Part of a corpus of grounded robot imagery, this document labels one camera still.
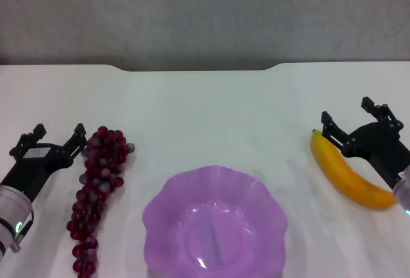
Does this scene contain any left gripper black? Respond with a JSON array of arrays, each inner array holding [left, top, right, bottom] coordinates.
[[0, 122, 88, 204]]

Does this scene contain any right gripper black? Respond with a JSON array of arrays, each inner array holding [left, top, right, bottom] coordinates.
[[321, 96, 410, 190]]

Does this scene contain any yellow banana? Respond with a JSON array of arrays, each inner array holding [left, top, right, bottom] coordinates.
[[309, 129, 398, 211]]

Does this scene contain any red grape bunch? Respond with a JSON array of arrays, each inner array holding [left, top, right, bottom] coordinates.
[[66, 126, 136, 278]]

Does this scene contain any purple wavy plastic plate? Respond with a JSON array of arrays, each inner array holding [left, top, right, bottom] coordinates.
[[142, 165, 288, 275]]

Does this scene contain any left arm cable with plug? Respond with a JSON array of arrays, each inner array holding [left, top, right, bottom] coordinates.
[[11, 209, 35, 254]]

